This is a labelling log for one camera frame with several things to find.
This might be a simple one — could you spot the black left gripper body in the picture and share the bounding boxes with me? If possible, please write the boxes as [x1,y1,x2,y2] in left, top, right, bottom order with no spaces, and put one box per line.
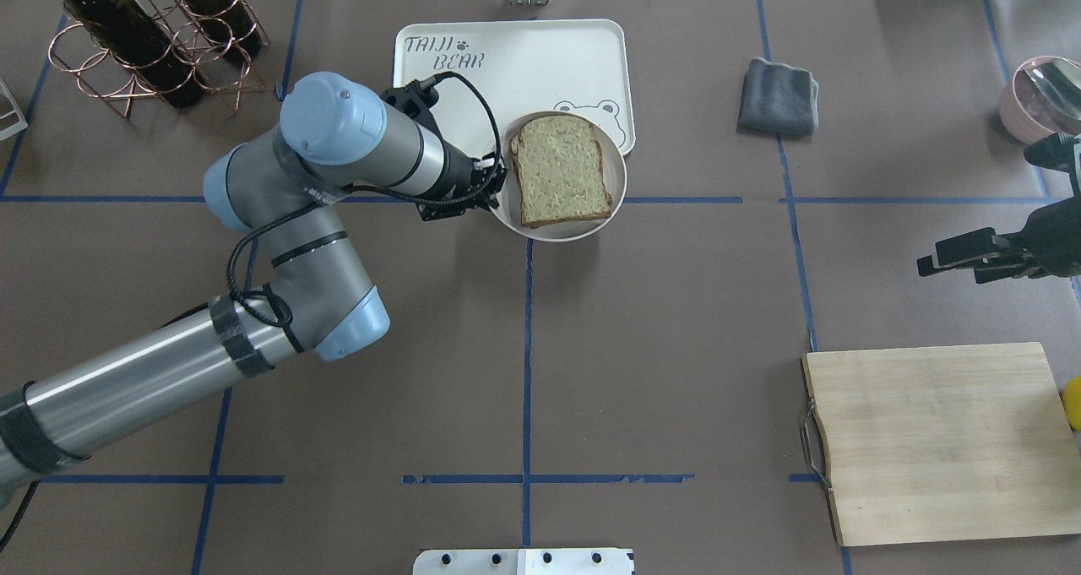
[416,155,508,220]

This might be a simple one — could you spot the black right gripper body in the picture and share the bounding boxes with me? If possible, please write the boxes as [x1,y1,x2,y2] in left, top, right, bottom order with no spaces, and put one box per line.
[1012,133,1080,279]

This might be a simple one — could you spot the bread slice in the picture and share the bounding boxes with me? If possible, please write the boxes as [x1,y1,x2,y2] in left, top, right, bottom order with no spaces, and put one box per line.
[509,116,614,229]

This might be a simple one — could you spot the beige round plate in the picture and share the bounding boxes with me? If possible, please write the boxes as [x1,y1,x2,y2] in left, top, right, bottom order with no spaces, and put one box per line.
[494,111,627,241]

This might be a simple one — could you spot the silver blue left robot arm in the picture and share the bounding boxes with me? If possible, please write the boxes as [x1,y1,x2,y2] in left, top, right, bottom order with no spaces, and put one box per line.
[1,71,506,502]

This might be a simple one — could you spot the white bear serving tray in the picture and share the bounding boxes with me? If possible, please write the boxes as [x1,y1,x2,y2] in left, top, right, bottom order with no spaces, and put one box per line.
[393,19,636,155]

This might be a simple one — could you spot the pink bowl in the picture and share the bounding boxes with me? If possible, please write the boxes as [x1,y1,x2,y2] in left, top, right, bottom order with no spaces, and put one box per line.
[997,56,1078,144]

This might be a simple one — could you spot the metal spoon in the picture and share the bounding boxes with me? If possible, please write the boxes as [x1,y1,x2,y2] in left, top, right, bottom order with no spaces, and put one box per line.
[1023,58,1080,130]

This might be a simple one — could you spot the yellow fruit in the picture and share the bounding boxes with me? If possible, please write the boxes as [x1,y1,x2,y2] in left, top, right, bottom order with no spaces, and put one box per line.
[1060,376,1081,432]

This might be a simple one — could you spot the wooden cutting board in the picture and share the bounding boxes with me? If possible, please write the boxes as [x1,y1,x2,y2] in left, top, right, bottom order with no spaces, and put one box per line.
[802,343,1080,547]

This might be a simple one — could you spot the grey folded cloth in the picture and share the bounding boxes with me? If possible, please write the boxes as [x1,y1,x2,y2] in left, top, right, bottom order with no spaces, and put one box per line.
[737,58,819,138]

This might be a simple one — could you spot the dark wine bottle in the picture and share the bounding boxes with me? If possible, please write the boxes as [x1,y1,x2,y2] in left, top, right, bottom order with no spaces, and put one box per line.
[183,0,263,66]
[62,0,204,108]

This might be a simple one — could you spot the white mounting plate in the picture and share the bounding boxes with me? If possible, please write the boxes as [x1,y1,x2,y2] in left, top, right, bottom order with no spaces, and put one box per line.
[412,547,636,574]

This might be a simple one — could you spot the copper wire bottle rack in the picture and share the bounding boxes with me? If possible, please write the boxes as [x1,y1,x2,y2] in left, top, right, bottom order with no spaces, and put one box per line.
[49,0,269,117]

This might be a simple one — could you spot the white wire cup rack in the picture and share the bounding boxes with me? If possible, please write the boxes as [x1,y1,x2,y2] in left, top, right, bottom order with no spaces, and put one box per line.
[0,79,30,141]

